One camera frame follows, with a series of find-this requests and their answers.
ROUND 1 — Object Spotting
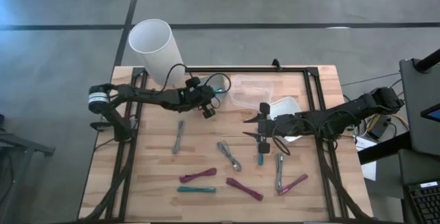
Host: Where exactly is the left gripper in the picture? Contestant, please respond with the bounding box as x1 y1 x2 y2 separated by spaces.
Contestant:
178 76 217 120

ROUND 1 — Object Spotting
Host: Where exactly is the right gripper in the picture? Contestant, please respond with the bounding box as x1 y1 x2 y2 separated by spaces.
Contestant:
241 102 286 155

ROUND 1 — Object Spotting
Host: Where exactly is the white plastic bin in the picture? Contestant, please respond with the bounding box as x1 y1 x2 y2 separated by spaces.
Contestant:
269 96 304 143
199 74 232 103

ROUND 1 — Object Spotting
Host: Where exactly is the clear plastic bin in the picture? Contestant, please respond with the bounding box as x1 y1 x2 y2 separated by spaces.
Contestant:
228 74 275 110

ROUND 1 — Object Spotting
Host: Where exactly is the white shade table lamp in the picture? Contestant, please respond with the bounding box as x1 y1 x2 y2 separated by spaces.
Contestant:
128 18 186 87

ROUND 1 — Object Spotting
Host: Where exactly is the white paper sheet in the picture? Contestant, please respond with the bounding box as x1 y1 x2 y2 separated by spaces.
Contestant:
355 136 378 182

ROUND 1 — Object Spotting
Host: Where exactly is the black controller box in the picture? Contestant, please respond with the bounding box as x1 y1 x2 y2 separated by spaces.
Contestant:
366 115 393 142

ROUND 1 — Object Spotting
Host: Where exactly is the black desk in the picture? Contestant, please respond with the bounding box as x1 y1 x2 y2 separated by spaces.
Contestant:
357 131 440 224

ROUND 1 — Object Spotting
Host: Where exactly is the grey cart top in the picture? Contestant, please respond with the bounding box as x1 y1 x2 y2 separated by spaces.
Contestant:
399 58 440 157

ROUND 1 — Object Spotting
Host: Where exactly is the large computer monitor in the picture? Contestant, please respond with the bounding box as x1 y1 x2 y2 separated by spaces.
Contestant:
420 102 440 124

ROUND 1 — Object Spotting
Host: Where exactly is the black metal stand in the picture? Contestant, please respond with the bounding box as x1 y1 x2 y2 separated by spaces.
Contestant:
0 113 56 224

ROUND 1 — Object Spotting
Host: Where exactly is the black monitor pole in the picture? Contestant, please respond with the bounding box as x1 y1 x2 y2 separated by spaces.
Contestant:
414 47 440 74

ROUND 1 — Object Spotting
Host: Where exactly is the black keyboard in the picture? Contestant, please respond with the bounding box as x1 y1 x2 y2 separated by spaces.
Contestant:
404 179 440 224

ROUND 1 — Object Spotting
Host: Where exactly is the black aluminium table frame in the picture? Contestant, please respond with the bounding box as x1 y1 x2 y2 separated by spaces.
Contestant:
77 66 374 223

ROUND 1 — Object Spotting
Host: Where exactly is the thin grey floor cable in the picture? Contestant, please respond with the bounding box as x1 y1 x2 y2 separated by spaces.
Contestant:
340 71 402 87

